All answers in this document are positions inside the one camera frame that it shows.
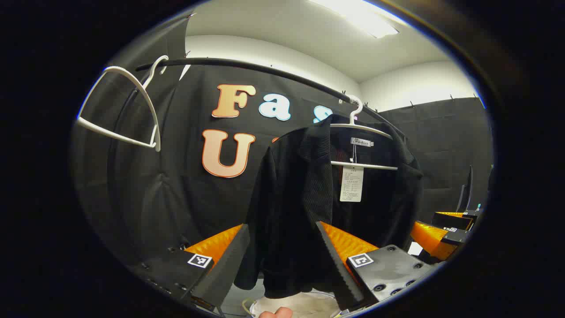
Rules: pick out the ceiling light panel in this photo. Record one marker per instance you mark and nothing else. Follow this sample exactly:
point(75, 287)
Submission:
point(366, 20)

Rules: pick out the black knit garment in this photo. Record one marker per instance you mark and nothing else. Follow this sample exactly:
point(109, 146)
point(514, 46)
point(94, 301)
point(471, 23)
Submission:
point(291, 198)

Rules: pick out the white laundry hamper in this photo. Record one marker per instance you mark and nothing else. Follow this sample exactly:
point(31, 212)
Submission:
point(309, 304)

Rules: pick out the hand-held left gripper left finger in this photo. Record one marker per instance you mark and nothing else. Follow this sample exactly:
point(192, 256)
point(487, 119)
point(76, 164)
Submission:
point(225, 274)

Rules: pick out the black backdrop cloth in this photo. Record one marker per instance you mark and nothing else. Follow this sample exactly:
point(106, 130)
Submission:
point(190, 198)

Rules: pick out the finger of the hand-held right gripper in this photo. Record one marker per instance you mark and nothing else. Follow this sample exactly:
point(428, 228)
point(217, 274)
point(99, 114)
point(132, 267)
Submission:
point(454, 236)
point(450, 221)

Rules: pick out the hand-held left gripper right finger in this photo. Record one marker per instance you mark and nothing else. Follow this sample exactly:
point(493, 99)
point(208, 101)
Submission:
point(342, 282)

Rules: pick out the white clothes hanger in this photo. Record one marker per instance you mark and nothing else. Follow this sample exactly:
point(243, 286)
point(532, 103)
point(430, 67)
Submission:
point(362, 165)
point(157, 139)

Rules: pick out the black monitor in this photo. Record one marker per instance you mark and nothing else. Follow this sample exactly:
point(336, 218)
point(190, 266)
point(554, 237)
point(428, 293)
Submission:
point(468, 190)

